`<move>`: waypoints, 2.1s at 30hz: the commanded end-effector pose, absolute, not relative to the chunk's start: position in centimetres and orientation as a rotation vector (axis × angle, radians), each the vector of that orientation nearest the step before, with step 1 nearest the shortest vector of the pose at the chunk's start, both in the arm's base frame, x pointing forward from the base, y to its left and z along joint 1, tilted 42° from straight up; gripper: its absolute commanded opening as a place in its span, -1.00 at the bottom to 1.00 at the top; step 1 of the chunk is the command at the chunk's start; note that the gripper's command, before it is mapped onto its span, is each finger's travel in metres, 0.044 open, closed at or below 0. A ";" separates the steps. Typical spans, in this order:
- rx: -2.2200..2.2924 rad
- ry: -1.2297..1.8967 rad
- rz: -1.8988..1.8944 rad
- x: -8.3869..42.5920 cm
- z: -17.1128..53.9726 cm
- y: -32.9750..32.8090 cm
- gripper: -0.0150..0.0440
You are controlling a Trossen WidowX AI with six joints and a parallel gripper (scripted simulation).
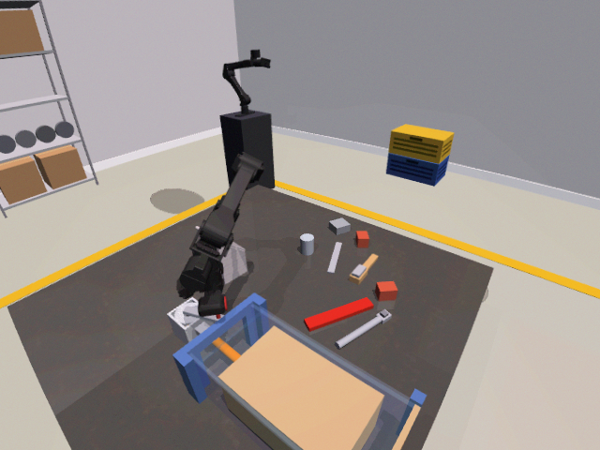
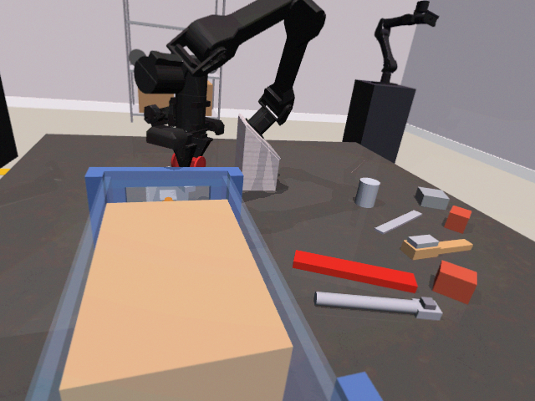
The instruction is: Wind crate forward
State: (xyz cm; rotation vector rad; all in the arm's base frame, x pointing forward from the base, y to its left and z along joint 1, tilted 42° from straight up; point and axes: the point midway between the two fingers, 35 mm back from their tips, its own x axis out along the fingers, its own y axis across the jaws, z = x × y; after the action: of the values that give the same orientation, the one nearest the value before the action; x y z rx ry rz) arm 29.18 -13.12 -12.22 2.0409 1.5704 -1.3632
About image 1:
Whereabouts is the red long bar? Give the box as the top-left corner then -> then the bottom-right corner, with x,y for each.
304,297 -> 374,332

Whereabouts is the orange-red rectangular block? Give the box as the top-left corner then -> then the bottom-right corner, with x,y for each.
356,231 -> 368,248
375,281 -> 398,302

